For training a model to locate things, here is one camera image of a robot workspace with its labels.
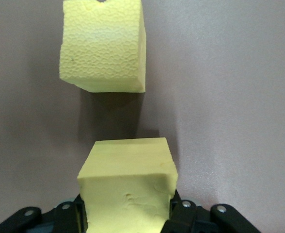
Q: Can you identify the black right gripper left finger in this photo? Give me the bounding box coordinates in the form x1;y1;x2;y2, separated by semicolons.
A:
0;193;88;233

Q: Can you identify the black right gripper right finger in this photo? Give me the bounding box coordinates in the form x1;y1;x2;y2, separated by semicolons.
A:
163;190;262;233

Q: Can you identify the yellow foam cube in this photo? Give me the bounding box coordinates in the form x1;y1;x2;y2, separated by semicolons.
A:
59;0;147;93
77;137;178;233

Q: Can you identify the brown table cover sheet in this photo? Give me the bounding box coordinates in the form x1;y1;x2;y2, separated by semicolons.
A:
0;0;285;233

